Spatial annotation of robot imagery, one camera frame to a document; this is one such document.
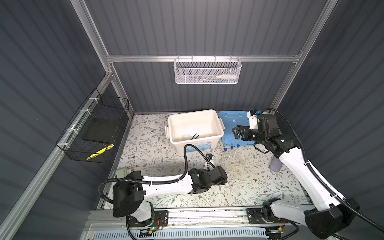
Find clear test tube rack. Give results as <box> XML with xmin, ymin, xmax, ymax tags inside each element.
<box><xmin>222</xmin><ymin>150</ymin><xmax>245</xmax><ymax>175</ymax></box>

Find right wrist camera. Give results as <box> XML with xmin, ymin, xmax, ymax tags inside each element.
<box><xmin>247</xmin><ymin>110</ymin><xmax>260</xmax><ymax>130</ymax></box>

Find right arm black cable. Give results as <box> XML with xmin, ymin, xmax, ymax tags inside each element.
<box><xmin>260</xmin><ymin>107</ymin><xmax>384</xmax><ymax>233</ymax></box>

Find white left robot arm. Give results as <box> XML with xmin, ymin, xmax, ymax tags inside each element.
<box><xmin>113</xmin><ymin>166</ymin><xmax>228</xmax><ymax>223</ymax></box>

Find grey oval stone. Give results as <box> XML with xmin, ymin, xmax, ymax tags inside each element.
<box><xmin>269</xmin><ymin>158</ymin><xmax>283</xmax><ymax>173</ymax></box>

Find blue capped test tube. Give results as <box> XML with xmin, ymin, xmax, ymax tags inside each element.
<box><xmin>222</xmin><ymin>148</ymin><xmax>228</xmax><ymax>163</ymax></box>
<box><xmin>234</xmin><ymin>144</ymin><xmax>240</xmax><ymax>158</ymax></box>
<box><xmin>228</xmin><ymin>146</ymin><xmax>234</xmax><ymax>161</ymax></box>

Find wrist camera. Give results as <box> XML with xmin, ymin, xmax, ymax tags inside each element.
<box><xmin>247</xmin><ymin>110</ymin><xmax>260</xmax><ymax>130</ymax></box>
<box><xmin>205</xmin><ymin>154</ymin><xmax>213</xmax><ymax>164</ymax></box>

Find black wire wall basket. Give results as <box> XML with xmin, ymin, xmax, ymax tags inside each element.
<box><xmin>56</xmin><ymin>89</ymin><xmax>130</xmax><ymax>164</ymax></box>

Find blue plastic box lid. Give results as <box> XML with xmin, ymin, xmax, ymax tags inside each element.
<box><xmin>218</xmin><ymin>110</ymin><xmax>256</xmax><ymax>147</ymax></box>

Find white wire mesh basket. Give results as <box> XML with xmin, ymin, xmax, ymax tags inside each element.
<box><xmin>173</xmin><ymin>58</ymin><xmax>242</xmax><ymax>85</ymax></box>

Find white plastic storage box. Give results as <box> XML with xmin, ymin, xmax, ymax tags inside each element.
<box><xmin>165</xmin><ymin>110</ymin><xmax>225</xmax><ymax>156</ymax></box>

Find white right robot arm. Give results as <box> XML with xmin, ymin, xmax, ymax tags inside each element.
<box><xmin>232</xmin><ymin>112</ymin><xmax>360</xmax><ymax>239</ymax></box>

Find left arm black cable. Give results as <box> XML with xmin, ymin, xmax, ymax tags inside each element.
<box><xmin>98</xmin><ymin>143</ymin><xmax>215</xmax><ymax>205</ymax></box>

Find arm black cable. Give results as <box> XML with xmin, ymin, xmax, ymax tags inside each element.
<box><xmin>260</xmin><ymin>107</ymin><xmax>384</xmax><ymax>233</ymax></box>
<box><xmin>98</xmin><ymin>143</ymin><xmax>215</xmax><ymax>205</ymax></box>

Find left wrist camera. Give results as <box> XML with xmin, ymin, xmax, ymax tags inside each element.
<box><xmin>205</xmin><ymin>154</ymin><xmax>213</xmax><ymax>164</ymax></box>

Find white ceramic mortar bowl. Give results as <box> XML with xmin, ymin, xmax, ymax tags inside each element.
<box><xmin>181</xmin><ymin>134</ymin><xmax>192</xmax><ymax>141</ymax></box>

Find small green white device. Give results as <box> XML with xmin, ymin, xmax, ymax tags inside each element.
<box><xmin>115</xmin><ymin>168</ymin><xmax>133</xmax><ymax>178</ymax></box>

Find white bottle in basket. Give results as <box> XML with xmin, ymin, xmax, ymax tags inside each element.
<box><xmin>216</xmin><ymin>75</ymin><xmax>238</xmax><ymax>81</ymax></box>

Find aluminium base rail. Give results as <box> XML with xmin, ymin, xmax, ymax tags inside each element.
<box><xmin>86</xmin><ymin>206</ymin><xmax>328</xmax><ymax>232</ymax></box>

